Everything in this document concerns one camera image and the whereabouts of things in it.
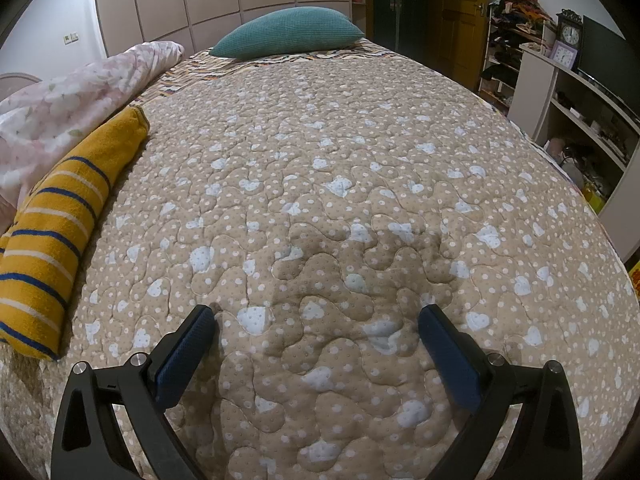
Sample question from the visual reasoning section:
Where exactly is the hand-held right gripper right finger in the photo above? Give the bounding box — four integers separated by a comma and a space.
417, 304, 583, 480

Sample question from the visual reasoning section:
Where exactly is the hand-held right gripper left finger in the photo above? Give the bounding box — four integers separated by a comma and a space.
50, 304, 218, 480

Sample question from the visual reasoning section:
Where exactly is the yellow striped shirt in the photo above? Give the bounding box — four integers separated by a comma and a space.
0, 106, 151, 362

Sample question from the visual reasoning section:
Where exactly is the cluttered clothes rack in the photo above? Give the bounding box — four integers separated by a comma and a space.
477, 0, 558, 112

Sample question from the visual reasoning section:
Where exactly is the beige quilted bedspread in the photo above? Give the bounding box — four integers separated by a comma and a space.
0, 42, 640, 480

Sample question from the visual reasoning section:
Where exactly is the white shelf unit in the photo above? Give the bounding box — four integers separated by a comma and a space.
510, 42, 640, 213

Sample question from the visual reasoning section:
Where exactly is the pink floral blanket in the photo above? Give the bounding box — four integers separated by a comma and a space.
0, 41, 186, 223

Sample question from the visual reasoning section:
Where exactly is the purple clock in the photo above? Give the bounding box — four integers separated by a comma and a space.
550, 41, 576, 69

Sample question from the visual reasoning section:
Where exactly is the round-backed chair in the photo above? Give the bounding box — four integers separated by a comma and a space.
0, 72, 43, 93

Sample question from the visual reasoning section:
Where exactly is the black television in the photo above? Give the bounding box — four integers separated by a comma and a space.
577, 15, 640, 127

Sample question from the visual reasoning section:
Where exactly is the teal pillow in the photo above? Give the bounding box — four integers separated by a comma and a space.
209, 6, 366, 59

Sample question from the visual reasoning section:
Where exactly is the yellow wooden door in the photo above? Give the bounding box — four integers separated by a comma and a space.
427, 0, 497, 92

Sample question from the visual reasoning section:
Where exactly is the black ornate clock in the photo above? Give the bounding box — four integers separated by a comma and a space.
556, 8, 585, 52

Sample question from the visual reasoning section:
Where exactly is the dark green door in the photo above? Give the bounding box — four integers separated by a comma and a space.
372, 0, 431, 54

